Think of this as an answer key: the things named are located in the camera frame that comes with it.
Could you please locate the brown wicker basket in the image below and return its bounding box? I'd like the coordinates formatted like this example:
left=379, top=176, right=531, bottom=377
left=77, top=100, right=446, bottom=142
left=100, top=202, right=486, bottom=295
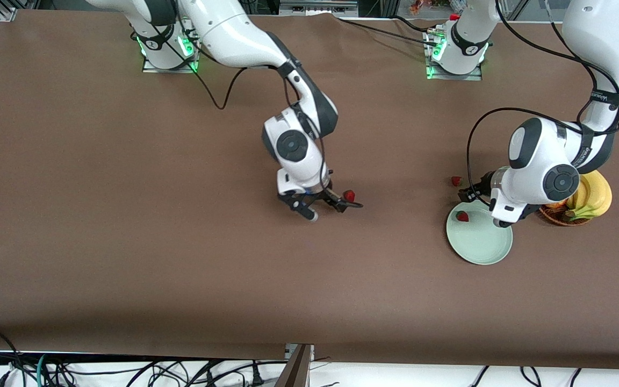
left=538, top=204, right=592, bottom=227

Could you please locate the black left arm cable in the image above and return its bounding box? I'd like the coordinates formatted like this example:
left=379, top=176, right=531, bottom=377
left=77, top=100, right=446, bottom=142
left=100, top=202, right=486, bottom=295
left=466, top=0, right=619, bottom=194

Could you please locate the pale green plate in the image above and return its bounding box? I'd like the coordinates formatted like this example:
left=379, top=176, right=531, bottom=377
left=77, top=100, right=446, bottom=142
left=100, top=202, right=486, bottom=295
left=446, top=202, right=514, bottom=266

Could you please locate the metal frame rail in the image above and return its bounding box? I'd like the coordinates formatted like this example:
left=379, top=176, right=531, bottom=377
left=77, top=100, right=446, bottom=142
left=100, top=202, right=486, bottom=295
left=279, top=0, right=359, bottom=17

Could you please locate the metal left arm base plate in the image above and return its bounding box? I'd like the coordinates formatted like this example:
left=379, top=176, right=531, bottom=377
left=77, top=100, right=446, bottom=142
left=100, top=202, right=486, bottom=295
left=425, top=30, right=483, bottom=81

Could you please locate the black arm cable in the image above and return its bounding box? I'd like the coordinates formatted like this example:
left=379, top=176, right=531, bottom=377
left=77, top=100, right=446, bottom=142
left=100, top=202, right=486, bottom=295
left=466, top=0, right=619, bottom=194
left=178, top=16, right=337, bottom=186

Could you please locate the yellow banana bunch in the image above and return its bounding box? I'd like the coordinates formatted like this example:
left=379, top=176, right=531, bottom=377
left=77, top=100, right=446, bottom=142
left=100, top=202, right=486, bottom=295
left=566, top=171, right=613, bottom=221

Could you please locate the black table cable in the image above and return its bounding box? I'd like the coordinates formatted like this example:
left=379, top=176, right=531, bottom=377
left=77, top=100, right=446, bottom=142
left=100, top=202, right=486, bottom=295
left=336, top=18, right=439, bottom=48
left=390, top=15, right=444, bottom=36

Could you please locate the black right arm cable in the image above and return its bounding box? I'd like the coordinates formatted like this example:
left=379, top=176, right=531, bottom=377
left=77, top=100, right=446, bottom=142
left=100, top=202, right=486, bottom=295
left=178, top=16, right=337, bottom=186

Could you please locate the brown table cover sheet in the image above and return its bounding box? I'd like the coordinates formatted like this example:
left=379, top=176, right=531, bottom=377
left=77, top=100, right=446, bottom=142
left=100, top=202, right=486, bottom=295
left=0, top=10, right=619, bottom=370

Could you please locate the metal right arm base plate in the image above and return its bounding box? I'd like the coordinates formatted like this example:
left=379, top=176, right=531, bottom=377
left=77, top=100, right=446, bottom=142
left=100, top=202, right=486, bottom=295
left=142, top=24, right=203, bottom=74

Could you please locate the dark metal post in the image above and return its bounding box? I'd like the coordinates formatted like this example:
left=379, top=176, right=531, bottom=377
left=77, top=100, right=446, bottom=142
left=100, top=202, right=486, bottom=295
left=273, top=343, right=315, bottom=387

